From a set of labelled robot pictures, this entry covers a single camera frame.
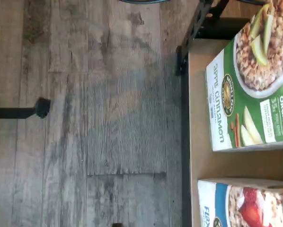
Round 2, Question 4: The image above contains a blue white flax plus box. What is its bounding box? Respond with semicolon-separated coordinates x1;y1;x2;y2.
197;178;283;227

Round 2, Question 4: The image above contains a green apple cinnamon oatmeal box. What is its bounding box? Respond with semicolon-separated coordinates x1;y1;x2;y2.
204;0;283;153

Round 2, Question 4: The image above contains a black frame wooden shelf unit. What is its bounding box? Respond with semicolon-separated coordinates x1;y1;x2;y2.
174;0;283;227

